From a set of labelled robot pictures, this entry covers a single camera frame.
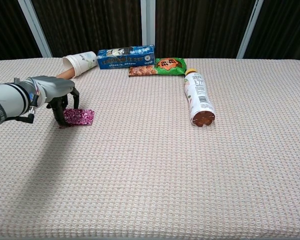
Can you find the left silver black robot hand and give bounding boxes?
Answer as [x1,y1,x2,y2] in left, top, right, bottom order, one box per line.
[38,75,80,126]

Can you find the pink patterned block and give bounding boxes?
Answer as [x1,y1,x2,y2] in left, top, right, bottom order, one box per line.
[63,107,96,126]

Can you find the brown cylindrical stick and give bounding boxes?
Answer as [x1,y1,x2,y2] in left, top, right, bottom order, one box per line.
[56,68,76,80]

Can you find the white paper cup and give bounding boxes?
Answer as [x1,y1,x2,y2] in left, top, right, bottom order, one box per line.
[62,51,99,77]

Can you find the black pleated curtain panel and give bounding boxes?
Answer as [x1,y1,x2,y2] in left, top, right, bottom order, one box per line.
[154,0,255,60]
[0,0,42,65]
[244,0,300,63]
[31,0,143,58]

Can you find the blue rectangular carton box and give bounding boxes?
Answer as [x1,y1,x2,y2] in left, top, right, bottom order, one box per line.
[96,44,156,70]

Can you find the brown snack packet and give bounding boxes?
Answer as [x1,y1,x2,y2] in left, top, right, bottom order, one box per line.
[128,64,157,77]

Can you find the green snack packet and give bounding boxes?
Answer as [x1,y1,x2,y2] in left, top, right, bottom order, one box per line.
[153,57,187,77]

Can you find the pink woven tablecloth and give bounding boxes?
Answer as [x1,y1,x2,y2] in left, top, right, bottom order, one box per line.
[0,57,300,240]

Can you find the white bottle orange cap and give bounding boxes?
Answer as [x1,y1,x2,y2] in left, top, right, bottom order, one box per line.
[183,67,216,128]

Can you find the grey aluminium partition post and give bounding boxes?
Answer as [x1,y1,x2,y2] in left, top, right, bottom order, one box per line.
[236,0,265,60]
[140,0,156,48]
[17,0,53,58]

